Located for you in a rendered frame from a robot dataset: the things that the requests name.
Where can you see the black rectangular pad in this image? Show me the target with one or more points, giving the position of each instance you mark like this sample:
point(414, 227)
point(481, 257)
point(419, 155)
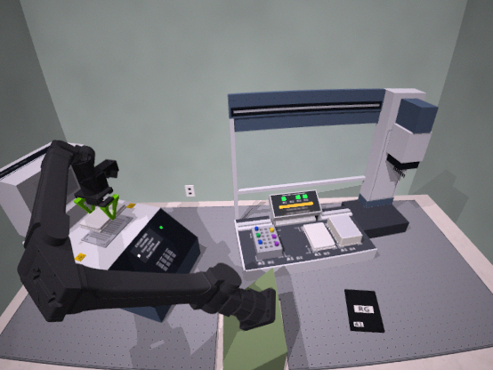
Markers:
point(363, 311)

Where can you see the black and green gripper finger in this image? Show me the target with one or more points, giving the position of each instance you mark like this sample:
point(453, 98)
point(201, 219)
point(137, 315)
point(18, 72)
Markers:
point(114, 208)
point(80, 202)

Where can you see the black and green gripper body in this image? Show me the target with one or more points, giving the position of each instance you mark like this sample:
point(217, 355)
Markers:
point(91, 192)

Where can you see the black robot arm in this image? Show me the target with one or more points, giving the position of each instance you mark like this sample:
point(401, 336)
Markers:
point(59, 286)

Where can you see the white rectangular block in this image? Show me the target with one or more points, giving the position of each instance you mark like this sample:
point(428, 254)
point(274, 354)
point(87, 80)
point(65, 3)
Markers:
point(344, 230)

